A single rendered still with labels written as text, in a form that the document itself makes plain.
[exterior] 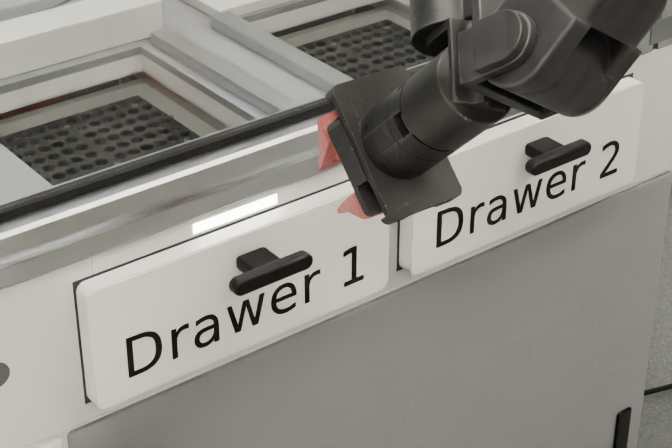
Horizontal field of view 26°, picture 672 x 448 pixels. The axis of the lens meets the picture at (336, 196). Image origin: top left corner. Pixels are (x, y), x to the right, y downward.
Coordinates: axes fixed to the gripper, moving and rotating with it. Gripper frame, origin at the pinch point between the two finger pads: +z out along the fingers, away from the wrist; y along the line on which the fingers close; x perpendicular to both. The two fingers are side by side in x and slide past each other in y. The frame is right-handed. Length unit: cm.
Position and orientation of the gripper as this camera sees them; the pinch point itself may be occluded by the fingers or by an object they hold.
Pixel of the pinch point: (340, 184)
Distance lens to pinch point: 108.2
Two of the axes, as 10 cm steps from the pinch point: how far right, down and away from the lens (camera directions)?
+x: -8.0, 2.8, -5.3
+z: -4.4, 3.3, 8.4
